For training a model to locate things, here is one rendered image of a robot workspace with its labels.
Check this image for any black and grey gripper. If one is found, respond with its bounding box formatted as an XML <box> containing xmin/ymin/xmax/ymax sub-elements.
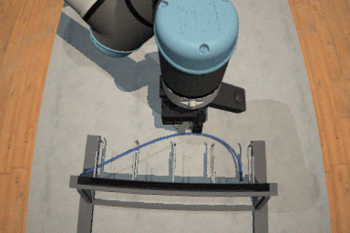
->
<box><xmin>160</xmin><ymin>75</ymin><xmax>207</xmax><ymax>133</ymax></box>

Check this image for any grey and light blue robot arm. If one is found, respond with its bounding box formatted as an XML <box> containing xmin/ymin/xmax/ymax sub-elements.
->
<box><xmin>64</xmin><ymin>0</ymin><xmax>246</xmax><ymax>114</ymax></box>

